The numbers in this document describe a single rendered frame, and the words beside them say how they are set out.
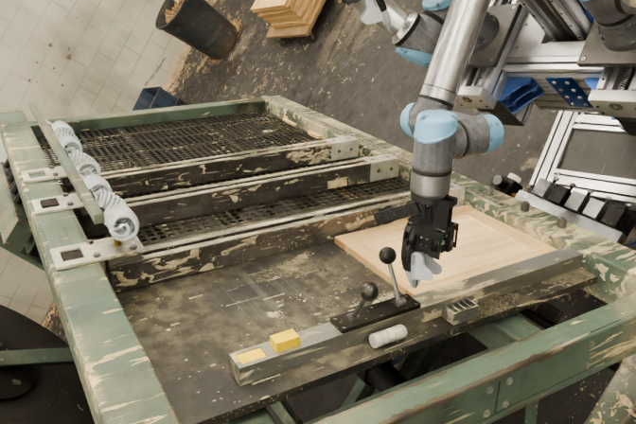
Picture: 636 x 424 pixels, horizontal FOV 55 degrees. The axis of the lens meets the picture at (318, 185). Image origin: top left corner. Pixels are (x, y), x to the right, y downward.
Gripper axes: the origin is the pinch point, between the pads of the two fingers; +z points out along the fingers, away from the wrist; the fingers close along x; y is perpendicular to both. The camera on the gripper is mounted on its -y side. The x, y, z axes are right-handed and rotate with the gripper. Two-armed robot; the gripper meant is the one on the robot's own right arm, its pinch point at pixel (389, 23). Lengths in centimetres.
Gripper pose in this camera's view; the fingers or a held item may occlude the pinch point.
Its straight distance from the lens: 146.2
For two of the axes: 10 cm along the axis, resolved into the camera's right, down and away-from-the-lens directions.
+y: -8.7, 4.8, 1.0
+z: 4.8, 8.0, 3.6
